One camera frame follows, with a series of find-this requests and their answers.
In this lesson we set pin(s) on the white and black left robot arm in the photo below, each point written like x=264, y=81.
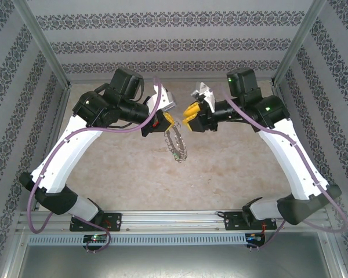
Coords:
x=63, y=156

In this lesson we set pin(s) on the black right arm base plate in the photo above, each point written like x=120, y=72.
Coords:
x=233, y=221

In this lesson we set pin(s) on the aluminium frame post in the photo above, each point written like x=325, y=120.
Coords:
x=43, y=43
x=298, y=43

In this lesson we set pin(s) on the wide aluminium mounting rail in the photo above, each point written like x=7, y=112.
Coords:
x=168, y=220

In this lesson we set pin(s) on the grey sheet metal panel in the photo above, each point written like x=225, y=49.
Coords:
x=174, y=260

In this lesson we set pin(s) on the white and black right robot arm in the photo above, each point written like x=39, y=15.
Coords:
x=295, y=162

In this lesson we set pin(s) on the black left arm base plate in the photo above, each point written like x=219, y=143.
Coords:
x=114, y=221

